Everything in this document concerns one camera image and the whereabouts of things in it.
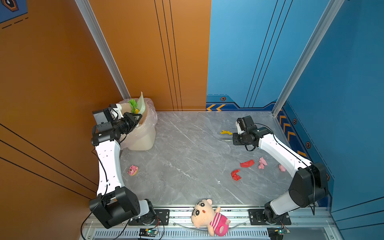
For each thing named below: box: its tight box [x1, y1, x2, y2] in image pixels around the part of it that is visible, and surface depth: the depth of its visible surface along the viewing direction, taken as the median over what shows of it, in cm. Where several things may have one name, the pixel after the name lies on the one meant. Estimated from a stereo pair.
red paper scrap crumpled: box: [231, 169, 242, 181], surface depth 88 cm
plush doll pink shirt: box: [191, 199, 231, 237], surface depth 68 cm
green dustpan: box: [136, 91, 146, 115], surface depth 76 cm
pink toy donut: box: [127, 165, 139, 176], surface depth 89 cm
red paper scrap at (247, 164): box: [240, 159, 255, 168], surface depth 93 cm
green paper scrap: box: [128, 99, 138, 113], surface depth 81 cm
